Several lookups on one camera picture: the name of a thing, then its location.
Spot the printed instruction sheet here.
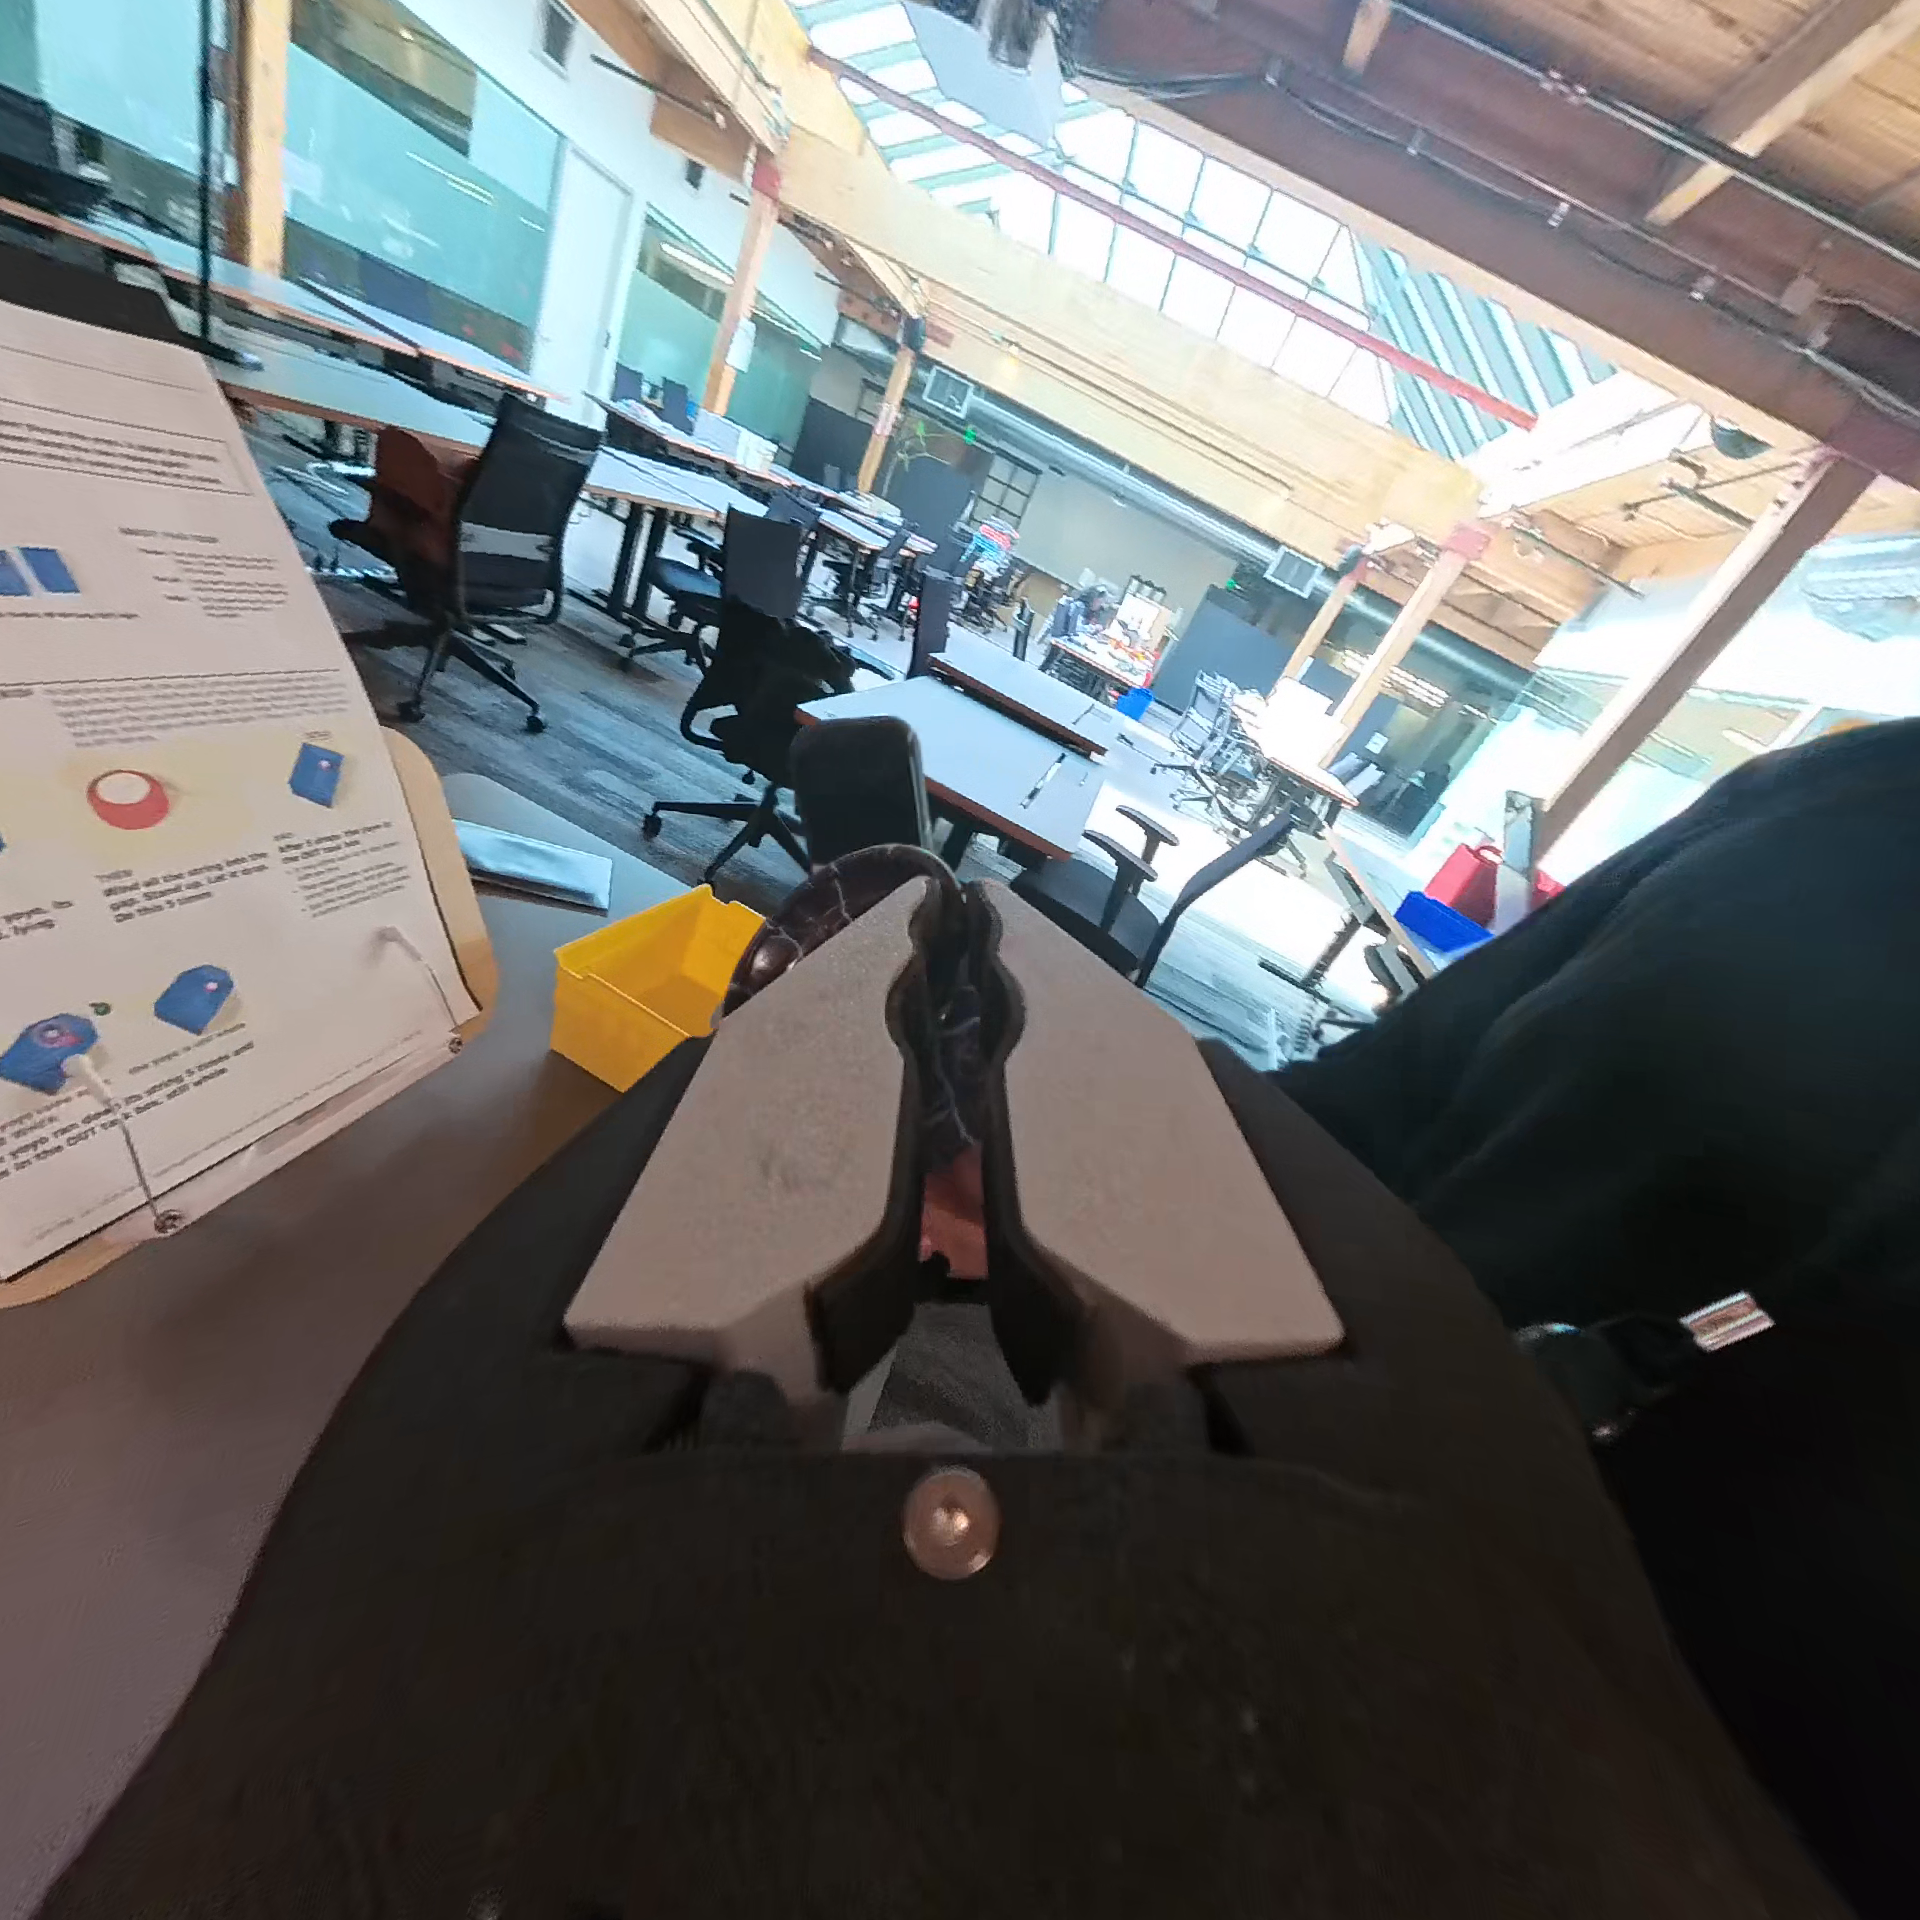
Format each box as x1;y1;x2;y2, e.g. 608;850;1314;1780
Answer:
0;302;468;1278

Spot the grey desk with wooden edge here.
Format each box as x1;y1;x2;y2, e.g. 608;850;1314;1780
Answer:
795;675;1114;864

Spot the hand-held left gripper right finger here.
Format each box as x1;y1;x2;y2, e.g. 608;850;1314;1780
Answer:
972;884;1347;1410

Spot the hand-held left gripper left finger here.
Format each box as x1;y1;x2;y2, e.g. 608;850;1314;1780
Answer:
562;878;931;1408

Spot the yellow plastic bin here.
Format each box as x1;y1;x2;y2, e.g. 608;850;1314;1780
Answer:
551;885;764;1094

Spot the dark marbled yoyo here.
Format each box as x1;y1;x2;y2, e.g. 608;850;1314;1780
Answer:
721;846;1021;1278

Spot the black strap with buckle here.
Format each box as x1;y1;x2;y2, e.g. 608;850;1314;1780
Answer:
1514;1292;1776;1442

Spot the red storage tub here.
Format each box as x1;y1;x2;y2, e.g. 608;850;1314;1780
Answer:
1427;841;1561;917

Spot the black office chair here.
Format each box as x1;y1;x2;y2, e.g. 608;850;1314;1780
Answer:
646;509;857;885
328;394;602;735
1013;804;1301;995
790;717;932;864

